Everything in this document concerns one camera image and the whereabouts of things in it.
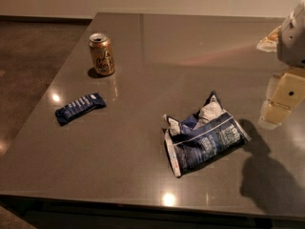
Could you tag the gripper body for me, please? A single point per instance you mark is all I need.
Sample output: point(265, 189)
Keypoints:
point(293, 43)

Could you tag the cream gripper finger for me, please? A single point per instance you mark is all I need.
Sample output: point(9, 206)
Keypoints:
point(272, 116)
point(272, 85)

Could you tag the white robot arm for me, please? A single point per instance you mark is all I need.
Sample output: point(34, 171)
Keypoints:
point(288, 40)

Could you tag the blue chip bag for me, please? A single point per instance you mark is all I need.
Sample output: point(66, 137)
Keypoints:
point(202, 137)

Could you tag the gold soda can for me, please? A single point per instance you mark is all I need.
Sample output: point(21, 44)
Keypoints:
point(101, 54)

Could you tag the blue snack bar wrapper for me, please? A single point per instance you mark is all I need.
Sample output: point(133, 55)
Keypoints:
point(79, 107)

